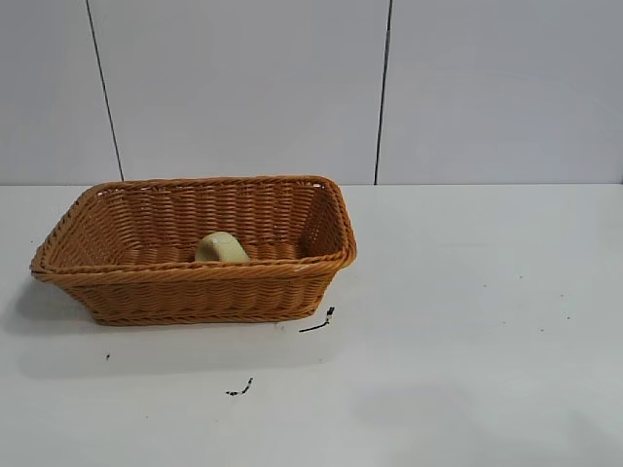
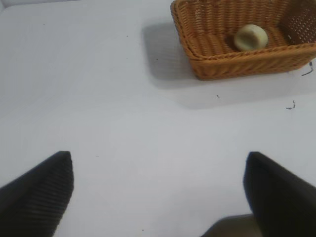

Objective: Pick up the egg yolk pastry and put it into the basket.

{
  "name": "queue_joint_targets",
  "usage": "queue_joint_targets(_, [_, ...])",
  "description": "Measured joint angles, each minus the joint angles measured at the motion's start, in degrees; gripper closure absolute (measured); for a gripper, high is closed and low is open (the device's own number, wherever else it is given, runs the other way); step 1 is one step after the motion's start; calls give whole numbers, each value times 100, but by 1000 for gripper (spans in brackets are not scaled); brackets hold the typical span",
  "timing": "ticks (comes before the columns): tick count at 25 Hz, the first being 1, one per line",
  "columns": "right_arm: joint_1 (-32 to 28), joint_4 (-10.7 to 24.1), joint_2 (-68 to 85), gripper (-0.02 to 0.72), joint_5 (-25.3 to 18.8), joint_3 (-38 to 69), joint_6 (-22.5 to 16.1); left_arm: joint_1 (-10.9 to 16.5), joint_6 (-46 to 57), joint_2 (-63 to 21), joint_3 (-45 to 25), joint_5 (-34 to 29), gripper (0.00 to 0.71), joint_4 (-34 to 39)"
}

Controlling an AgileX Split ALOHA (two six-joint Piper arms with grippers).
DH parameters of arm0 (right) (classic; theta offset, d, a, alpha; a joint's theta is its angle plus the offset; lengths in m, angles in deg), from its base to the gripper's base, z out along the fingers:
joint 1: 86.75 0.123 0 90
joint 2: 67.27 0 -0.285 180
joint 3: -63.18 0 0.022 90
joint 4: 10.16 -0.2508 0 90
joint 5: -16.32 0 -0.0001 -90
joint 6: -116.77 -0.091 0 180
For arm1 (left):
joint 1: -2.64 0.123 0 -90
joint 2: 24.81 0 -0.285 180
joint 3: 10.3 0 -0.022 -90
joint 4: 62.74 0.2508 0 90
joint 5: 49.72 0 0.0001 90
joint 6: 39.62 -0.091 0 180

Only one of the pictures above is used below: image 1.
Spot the brown woven wicker basket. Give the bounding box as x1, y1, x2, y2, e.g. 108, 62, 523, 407
29, 174, 359, 326

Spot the pale yellow egg yolk pastry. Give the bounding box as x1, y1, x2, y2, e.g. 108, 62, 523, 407
194, 231, 252, 264

